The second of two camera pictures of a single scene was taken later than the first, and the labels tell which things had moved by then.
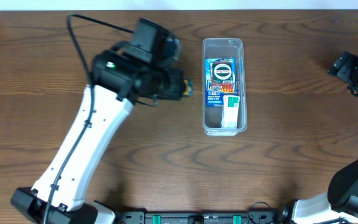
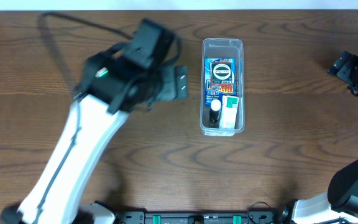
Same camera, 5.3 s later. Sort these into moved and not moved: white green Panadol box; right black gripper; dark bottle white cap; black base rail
Moved: dark bottle white cap
Not moved: right black gripper; black base rail; white green Panadol box
